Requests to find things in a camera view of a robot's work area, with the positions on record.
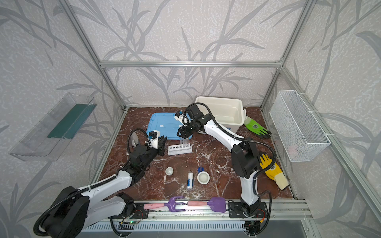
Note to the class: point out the white plastic storage bin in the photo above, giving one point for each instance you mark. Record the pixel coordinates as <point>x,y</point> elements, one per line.
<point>229,112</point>

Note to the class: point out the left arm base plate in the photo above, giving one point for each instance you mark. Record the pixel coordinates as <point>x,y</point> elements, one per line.
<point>138,212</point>

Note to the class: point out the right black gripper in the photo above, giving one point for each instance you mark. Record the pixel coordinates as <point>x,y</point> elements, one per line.
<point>184,128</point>

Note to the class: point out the white ceramic bowl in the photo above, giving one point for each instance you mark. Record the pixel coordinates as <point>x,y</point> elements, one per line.
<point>203,177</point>

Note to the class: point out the purple garden spade pink handle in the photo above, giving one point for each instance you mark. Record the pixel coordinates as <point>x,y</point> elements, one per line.
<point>216,204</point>

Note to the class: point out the metal garden trowel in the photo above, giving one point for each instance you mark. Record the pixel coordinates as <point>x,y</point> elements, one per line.
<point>134,140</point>

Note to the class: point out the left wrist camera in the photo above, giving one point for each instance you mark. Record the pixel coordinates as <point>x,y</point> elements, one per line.
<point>153,139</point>

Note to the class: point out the white bottle blue label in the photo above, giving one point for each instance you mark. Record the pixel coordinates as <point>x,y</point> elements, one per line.
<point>190,181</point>

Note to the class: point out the clear acrylic wall shelf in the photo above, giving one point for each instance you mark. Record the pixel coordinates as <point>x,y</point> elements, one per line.
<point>36,146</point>

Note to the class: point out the white test tube rack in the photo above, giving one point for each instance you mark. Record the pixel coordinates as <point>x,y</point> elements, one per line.
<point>175,150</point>

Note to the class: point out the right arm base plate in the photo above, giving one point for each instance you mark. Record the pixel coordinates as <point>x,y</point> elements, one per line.
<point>242,210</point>

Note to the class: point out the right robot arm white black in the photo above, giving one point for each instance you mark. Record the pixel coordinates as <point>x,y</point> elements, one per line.
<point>245,156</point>

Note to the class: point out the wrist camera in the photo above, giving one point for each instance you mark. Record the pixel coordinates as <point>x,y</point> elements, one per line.
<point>182,117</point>
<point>153,139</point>

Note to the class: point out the small white crucible cup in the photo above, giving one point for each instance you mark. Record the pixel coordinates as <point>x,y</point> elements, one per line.
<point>169,171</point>

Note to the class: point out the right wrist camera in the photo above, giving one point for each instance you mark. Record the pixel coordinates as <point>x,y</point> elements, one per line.
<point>182,117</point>

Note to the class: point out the purple garden fork pink handle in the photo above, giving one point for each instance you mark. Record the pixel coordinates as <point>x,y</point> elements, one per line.
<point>171,204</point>

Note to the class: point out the small blue cap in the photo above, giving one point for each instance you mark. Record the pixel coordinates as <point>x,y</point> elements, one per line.
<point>200,169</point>

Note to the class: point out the yellow black work glove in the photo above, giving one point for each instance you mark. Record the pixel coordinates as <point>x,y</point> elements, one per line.
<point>274,173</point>

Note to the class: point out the green mat in shelf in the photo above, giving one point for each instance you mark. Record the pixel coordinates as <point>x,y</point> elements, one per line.
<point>71,123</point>

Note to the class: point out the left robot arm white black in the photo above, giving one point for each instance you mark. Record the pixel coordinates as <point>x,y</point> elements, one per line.
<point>77,208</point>

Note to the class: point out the green black work glove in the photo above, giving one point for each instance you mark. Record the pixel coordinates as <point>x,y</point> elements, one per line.
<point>257,129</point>

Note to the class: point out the blue plastic bin lid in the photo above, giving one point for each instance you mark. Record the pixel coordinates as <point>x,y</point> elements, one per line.
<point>166,124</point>

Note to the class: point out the white wire mesh basket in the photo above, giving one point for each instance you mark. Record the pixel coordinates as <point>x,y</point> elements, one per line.
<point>302,136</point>

